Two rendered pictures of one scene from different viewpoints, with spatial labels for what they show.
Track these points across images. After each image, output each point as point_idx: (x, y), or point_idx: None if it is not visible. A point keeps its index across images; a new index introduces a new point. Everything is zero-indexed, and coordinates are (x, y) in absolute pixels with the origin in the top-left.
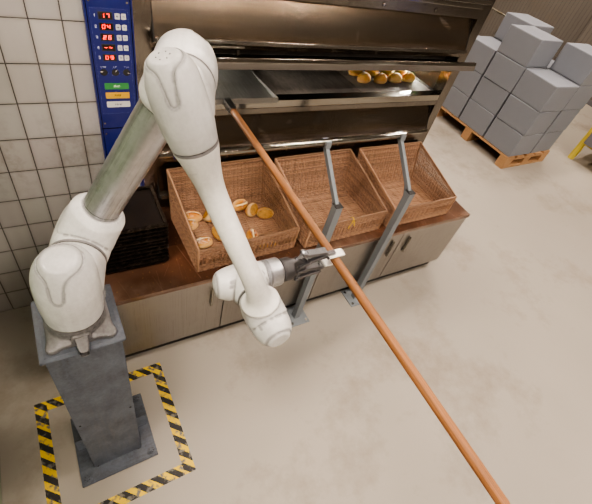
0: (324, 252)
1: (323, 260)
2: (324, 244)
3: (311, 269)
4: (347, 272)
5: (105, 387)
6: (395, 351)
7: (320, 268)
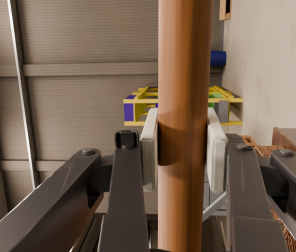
0: (66, 165)
1: (210, 175)
2: (163, 223)
3: (246, 197)
4: (158, 5)
5: None
6: None
7: (245, 155)
